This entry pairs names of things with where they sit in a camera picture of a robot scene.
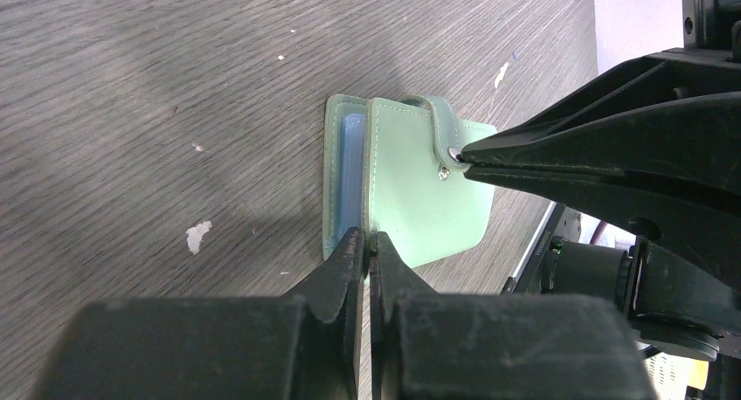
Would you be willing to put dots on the white perforated basket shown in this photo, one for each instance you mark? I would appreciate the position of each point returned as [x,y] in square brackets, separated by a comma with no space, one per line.
[671,375]

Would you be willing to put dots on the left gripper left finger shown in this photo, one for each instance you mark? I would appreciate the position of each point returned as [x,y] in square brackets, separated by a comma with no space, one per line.
[303,344]

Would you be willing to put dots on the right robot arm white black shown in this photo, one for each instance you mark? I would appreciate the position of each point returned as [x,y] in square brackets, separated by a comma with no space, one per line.
[673,305]

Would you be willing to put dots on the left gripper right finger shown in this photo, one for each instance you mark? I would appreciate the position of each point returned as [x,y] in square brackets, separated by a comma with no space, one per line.
[430,345]

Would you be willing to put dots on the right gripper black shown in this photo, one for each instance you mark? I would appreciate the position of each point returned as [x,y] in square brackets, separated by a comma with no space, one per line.
[668,122]

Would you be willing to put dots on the green card holder wallet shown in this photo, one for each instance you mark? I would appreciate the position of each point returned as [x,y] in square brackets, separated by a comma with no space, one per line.
[394,166]

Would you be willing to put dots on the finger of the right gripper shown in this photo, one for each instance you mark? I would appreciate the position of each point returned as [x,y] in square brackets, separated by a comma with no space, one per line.
[694,221]

